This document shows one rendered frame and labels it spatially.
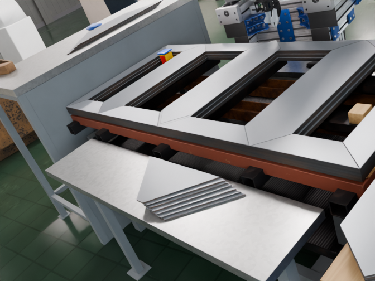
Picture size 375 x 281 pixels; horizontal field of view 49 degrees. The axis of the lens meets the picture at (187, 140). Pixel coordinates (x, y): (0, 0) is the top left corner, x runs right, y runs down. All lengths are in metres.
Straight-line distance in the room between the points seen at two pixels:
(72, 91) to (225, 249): 1.42
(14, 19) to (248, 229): 7.19
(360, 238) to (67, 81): 1.71
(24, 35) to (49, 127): 5.82
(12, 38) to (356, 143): 7.13
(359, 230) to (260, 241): 0.27
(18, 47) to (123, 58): 5.57
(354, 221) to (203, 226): 0.43
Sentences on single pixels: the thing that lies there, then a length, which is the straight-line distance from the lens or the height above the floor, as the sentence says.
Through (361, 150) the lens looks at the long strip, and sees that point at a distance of 1.10.
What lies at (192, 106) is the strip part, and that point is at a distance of 1.59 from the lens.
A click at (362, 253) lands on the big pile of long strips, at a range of 0.86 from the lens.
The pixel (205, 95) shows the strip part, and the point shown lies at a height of 0.86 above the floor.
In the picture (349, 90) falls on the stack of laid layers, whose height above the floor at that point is 0.83.
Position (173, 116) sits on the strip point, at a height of 0.86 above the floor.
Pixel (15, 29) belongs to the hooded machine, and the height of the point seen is 0.74.
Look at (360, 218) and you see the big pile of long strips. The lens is 0.92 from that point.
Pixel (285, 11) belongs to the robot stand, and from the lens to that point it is 2.27.
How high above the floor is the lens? 1.49
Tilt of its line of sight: 28 degrees down
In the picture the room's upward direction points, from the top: 21 degrees counter-clockwise
